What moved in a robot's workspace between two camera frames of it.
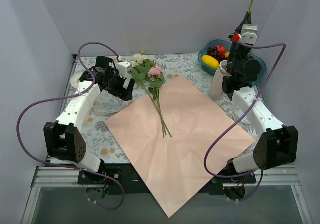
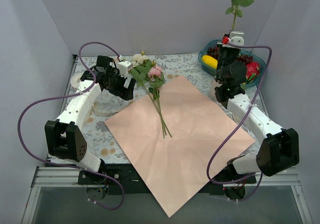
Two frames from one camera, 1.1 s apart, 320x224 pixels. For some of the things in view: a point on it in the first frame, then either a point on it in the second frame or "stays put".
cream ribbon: [101, 113] stays put
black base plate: [122, 178] stays put
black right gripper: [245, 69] to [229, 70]
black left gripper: [124, 91] stays put
